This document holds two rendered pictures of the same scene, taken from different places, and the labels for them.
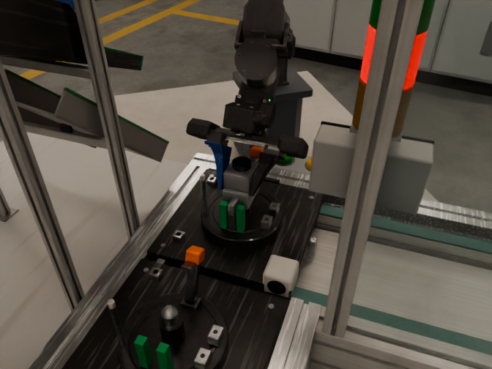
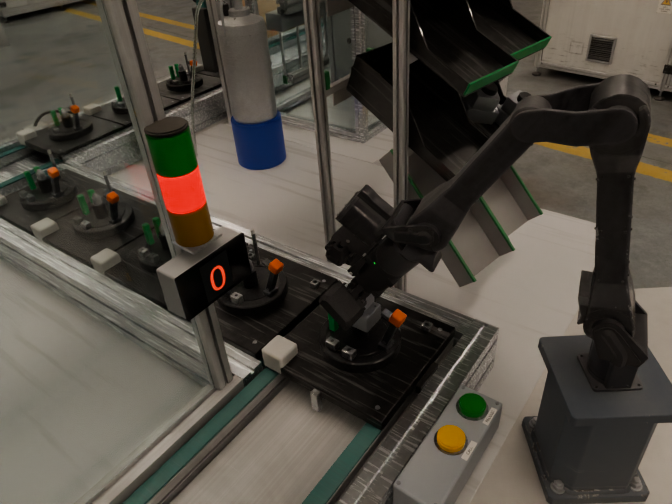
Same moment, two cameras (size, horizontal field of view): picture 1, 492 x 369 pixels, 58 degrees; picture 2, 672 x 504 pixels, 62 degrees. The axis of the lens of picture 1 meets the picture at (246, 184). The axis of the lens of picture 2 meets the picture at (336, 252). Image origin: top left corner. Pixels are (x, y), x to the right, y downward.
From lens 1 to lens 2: 1.01 m
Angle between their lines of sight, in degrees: 82
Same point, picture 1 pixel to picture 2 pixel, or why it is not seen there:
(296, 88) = (575, 397)
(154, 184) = (505, 328)
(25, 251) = not seen: hidden behind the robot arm
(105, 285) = (323, 266)
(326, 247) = (328, 432)
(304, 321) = (235, 364)
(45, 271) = not seen: hidden behind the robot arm
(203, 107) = not seen: outside the picture
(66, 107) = (387, 162)
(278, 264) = (282, 344)
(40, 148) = (578, 247)
